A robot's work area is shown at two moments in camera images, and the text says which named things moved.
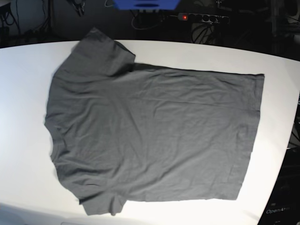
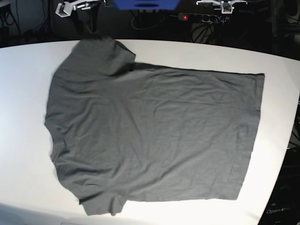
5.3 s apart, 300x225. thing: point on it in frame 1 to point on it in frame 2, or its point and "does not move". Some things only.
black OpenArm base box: x=283 y=206 does not move
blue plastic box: x=146 y=4 does not move
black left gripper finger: x=79 y=10 to x=77 y=21
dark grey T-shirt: x=121 y=131 does not move
